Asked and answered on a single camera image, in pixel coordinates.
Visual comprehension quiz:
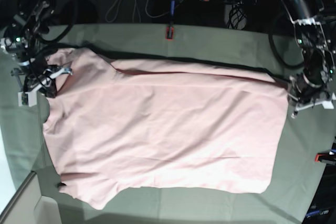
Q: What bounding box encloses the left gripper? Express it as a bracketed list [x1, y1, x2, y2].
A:
[288, 73, 335, 118]

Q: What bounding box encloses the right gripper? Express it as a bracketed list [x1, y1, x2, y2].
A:
[17, 58, 73, 107]

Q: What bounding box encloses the pink t-shirt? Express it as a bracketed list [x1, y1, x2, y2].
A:
[43, 49, 288, 210]

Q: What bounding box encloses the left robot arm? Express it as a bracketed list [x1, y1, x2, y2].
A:
[268, 0, 335, 118]

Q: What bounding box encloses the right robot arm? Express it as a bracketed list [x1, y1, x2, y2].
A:
[1, 0, 78, 107]

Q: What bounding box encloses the grey-green table cloth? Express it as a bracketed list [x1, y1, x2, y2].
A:
[1, 24, 335, 223]

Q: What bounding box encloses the red clamp at right edge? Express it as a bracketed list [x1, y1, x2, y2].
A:
[315, 152, 336, 166]

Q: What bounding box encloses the red clamp at edge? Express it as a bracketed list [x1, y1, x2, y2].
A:
[165, 25, 174, 40]
[315, 152, 336, 166]

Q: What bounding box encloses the red clamp at centre edge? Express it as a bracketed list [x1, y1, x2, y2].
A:
[165, 25, 174, 40]

